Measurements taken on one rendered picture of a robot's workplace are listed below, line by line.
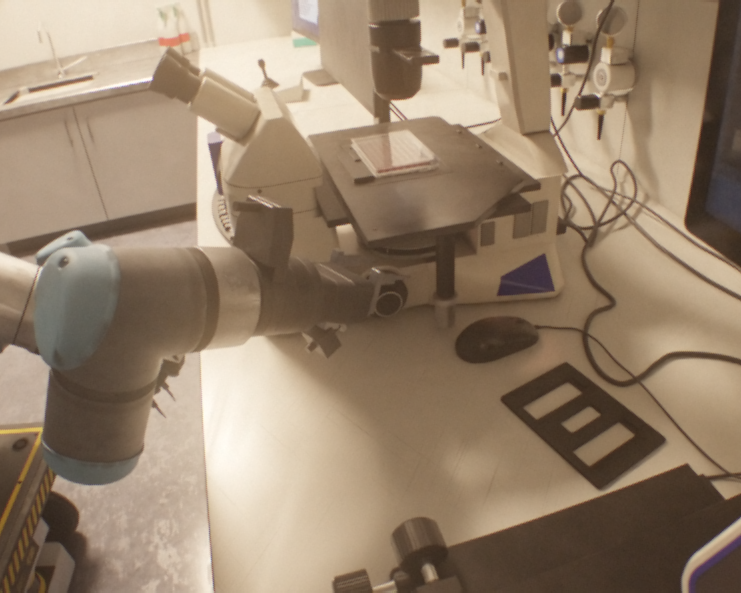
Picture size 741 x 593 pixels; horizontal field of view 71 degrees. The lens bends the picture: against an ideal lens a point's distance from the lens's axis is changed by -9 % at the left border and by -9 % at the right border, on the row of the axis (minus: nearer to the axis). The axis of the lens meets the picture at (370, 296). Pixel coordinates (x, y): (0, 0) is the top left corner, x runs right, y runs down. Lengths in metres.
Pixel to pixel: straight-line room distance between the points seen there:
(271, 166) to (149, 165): 2.25
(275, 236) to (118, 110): 2.39
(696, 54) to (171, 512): 1.56
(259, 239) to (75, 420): 0.21
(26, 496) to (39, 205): 1.93
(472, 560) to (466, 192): 0.40
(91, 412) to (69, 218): 2.62
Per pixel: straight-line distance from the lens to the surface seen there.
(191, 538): 1.55
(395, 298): 0.74
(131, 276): 0.43
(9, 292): 0.60
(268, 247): 0.49
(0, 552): 1.32
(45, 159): 2.98
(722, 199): 0.35
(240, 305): 0.47
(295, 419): 0.68
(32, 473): 1.42
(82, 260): 0.43
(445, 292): 0.73
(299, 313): 0.52
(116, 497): 1.72
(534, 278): 0.83
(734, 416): 0.75
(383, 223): 0.61
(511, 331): 0.74
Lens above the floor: 1.23
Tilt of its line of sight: 35 degrees down
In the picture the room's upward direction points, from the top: 5 degrees counter-clockwise
